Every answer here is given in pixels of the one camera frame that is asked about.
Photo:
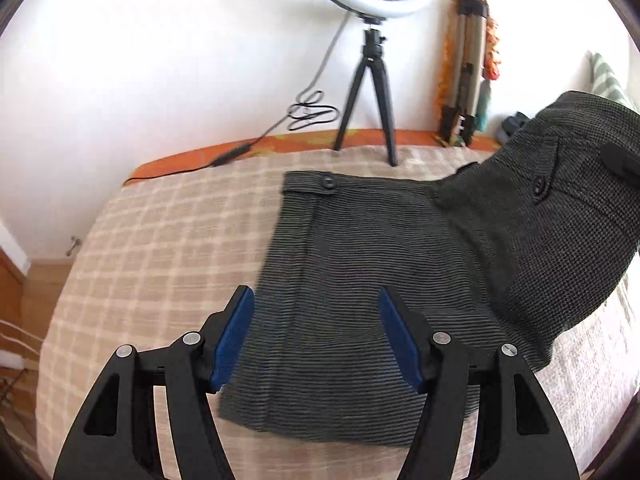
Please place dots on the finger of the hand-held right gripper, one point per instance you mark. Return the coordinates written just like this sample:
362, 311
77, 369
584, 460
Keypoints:
620, 159

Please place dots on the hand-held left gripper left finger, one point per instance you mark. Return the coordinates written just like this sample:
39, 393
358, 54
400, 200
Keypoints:
233, 340

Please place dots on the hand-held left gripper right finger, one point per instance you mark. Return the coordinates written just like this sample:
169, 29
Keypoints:
400, 340

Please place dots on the grey woven pants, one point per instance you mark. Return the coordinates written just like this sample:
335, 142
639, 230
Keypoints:
400, 260

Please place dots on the green striped pillow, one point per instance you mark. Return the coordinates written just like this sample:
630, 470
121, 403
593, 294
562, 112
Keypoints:
607, 77

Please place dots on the beige checked blanket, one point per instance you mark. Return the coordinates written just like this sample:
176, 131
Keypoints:
165, 250

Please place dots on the dark blue object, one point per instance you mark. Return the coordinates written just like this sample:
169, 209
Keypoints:
511, 127

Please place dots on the folded silver tripod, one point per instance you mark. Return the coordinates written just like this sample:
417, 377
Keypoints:
467, 70

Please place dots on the orange bed sheet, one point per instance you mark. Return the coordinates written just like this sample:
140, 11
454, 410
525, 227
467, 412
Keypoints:
280, 147

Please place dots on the wooden furniture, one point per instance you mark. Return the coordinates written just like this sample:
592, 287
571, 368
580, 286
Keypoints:
20, 310

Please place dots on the black mini tripod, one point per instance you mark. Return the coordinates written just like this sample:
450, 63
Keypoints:
372, 90

